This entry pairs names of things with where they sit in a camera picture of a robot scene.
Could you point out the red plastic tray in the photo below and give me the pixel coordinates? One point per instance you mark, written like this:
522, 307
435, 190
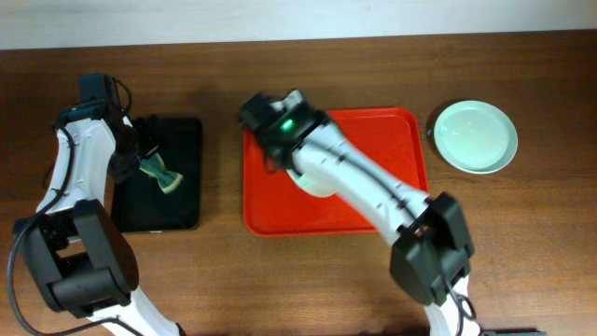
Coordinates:
274, 206

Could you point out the green yellow sponge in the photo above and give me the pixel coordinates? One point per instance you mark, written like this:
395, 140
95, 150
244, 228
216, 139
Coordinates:
155, 167

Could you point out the white plate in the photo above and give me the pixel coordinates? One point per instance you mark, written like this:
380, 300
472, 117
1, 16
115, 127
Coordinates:
315, 187

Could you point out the black plastic tray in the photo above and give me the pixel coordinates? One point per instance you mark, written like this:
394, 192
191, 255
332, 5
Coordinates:
138, 202

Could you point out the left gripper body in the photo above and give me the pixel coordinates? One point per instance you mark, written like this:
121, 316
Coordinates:
148, 137

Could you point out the light green plate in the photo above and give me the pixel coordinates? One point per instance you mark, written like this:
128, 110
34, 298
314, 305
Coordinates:
475, 137

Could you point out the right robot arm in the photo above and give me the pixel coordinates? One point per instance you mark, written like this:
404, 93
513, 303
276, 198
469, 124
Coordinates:
430, 243

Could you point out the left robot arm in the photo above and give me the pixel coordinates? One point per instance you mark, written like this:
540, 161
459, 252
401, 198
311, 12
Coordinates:
78, 258

